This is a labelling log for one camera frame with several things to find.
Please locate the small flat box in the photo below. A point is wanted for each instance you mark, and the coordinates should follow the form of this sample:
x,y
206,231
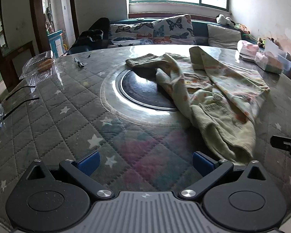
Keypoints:
x,y
246,57

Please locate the black marker pen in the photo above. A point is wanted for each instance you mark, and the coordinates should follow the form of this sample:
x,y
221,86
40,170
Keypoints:
x,y
79,63

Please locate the square butterfly print pillow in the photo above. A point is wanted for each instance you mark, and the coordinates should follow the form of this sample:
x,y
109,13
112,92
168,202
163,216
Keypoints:
x,y
173,30

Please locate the small clear storage box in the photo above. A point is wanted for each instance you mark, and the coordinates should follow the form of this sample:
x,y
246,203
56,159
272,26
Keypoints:
x,y
274,63

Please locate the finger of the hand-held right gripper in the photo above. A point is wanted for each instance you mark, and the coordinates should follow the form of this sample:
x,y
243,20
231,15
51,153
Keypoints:
x,y
280,142

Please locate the pale green floral garment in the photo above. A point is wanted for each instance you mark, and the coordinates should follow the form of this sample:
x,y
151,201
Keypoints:
x,y
220,116

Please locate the orange and green plush toy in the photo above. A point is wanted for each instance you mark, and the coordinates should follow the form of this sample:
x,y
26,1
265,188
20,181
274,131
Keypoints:
x,y
243,28

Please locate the pink tissue pack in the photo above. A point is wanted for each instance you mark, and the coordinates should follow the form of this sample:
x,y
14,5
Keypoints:
x,y
247,47

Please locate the long butterfly print pillow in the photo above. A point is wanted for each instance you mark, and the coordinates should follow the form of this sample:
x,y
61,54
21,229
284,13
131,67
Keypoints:
x,y
131,32

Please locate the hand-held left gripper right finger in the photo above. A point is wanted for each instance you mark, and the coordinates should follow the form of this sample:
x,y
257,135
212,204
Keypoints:
x,y
201,163

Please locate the teal cabinet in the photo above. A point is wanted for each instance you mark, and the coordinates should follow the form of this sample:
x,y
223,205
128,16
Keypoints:
x,y
55,43

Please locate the dark wooden door frame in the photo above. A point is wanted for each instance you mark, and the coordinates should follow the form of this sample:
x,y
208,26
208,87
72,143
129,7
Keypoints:
x,y
36,17

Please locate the brown plush toy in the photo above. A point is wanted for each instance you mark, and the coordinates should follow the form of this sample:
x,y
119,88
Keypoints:
x,y
269,42

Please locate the dark wooden shelf cabinet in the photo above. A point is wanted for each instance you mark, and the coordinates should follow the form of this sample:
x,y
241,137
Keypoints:
x,y
4,58

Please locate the grey quilted star table cover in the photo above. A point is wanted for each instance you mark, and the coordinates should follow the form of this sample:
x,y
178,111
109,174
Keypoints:
x,y
63,131

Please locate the grey pillow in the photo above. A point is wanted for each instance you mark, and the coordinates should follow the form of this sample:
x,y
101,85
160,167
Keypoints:
x,y
223,36

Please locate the white and black plush toy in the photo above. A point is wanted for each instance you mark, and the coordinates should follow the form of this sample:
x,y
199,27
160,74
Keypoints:
x,y
224,19

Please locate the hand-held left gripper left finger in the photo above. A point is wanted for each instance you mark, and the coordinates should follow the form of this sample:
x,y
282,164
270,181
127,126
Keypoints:
x,y
89,162

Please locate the round black hotplate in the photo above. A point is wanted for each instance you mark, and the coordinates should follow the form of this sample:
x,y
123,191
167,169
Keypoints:
x,y
140,89

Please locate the clear plastic food container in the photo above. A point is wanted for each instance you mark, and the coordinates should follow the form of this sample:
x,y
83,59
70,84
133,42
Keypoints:
x,y
38,64

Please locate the teal sofa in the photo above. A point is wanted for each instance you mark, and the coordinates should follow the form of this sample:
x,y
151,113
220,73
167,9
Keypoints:
x,y
201,30

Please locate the black bag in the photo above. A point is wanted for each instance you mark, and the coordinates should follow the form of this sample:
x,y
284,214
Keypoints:
x,y
92,35

